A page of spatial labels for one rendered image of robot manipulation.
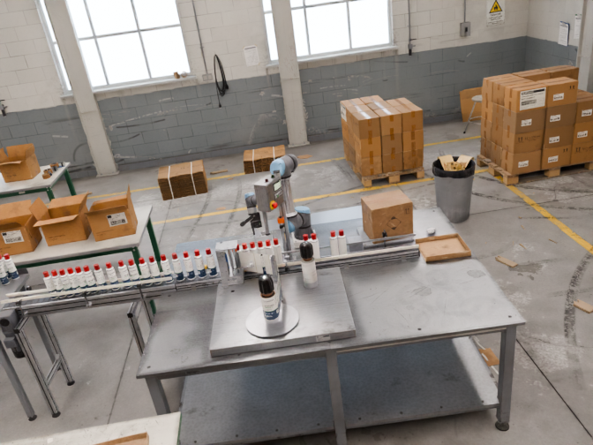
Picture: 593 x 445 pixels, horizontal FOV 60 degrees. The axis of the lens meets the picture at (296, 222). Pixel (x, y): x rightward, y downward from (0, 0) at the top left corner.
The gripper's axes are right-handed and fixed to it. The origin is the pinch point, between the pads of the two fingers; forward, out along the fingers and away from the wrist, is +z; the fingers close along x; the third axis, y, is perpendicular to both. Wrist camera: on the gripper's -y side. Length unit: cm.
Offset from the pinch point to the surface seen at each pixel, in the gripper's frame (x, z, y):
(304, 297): -88, 27, 22
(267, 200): -63, -33, 12
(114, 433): -150, 55, -83
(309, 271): -83, 12, 29
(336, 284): -81, 25, 44
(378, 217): -43, -6, 86
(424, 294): -99, 36, 93
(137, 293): -41, 15, -84
